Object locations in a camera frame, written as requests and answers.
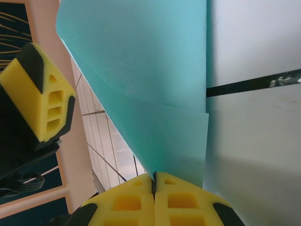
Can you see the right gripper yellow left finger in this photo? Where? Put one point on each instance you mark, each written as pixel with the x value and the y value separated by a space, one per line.
pixel 127 204

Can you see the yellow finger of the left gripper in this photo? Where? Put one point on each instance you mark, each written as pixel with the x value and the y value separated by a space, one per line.
pixel 54 103

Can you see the light blue paper sheet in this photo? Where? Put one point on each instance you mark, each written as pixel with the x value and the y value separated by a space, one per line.
pixel 141 70

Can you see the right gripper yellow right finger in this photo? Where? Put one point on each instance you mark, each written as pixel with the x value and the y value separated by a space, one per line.
pixel 185 204

